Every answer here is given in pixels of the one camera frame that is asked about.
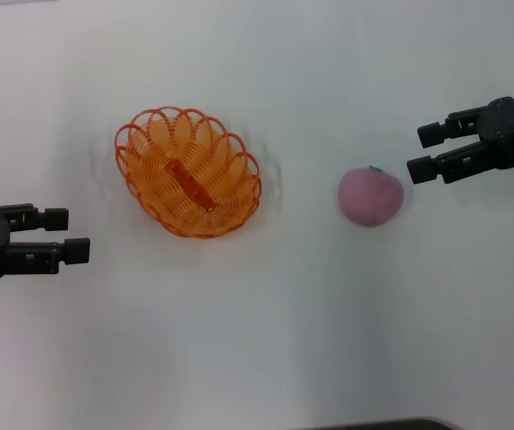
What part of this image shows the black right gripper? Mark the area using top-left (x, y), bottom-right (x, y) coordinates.
top-left (407, 94), bottom-right (514, 185)

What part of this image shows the orange wire basket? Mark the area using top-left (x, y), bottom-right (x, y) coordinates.
top-left (114, 106), bottom-right (263, 240)

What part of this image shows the pink peach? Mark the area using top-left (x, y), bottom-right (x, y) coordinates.
top-left (338, 164), bottom-right (405, 228)

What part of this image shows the dark robot torso edge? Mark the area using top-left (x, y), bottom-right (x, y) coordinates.
top-left (304, 417), bottom-right (458, 430)

